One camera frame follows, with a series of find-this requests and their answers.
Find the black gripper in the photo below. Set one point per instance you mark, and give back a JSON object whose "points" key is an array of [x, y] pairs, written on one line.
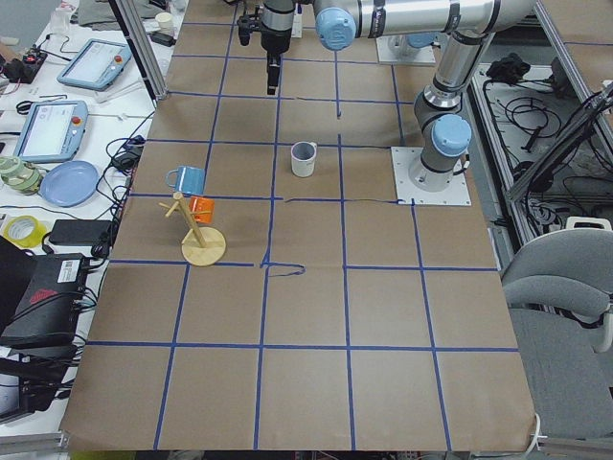
{"points": [[275, 42]]}

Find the white ribbed mug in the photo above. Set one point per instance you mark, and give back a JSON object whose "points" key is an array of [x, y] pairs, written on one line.
{"points": [[303, 156]]}

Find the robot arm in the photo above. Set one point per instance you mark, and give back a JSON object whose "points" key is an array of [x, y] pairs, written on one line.
{"points": [[470, 26]]}

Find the paper cup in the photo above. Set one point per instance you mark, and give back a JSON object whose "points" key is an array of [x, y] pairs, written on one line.
{"points": [[165, 23]]}

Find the blue mug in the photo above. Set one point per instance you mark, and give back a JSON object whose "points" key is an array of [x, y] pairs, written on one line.
{"points": [[187, 180]]}

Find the orange mug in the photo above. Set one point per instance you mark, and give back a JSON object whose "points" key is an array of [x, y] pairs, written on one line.
{"points": [[202, 209]]}

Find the upper teach pendant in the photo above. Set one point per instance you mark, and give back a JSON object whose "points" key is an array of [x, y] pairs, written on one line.
{"points": [[96, 65]]}

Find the teach pendant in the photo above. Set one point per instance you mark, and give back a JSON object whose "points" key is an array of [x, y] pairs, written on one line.
{"points": [[96, 65], [52, 132]]}

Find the grey cloth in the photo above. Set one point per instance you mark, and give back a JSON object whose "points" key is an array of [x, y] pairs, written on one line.
{"points": [[96, 15]]}

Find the wooden mug tree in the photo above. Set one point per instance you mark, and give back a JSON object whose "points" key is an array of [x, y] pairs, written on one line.
{"points": [[203, 245]]}

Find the lower teach pendant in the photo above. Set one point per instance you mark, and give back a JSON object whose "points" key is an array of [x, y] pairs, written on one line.
{"points": [[52, 132]]}

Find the blue plate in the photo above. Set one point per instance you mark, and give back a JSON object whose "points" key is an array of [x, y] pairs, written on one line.
{"points": [[70, 183]]}

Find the black power adapter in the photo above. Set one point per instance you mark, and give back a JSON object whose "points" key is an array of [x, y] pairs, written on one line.
{"points": [[79, 231]]}

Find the green tape rolls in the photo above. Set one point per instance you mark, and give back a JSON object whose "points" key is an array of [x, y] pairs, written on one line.
{"points": [[23, 177]]}

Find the yellow tape roll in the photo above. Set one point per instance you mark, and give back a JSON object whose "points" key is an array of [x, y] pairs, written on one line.
{"points": [[25, 231]]}

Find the black laptop computer box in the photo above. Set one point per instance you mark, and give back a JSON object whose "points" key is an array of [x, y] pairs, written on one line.
{"points": [[38, 297]]}

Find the grey office chair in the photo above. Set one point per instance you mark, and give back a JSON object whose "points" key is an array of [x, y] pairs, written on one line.
{"points": [[559, 286]]}

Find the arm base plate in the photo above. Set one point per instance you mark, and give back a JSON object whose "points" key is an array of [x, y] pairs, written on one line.
{"points": [[417, 185], [408, 49]]}

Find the aluminium frame post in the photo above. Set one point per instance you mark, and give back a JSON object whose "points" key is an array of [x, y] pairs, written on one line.
{"points": [[137, 39]]}

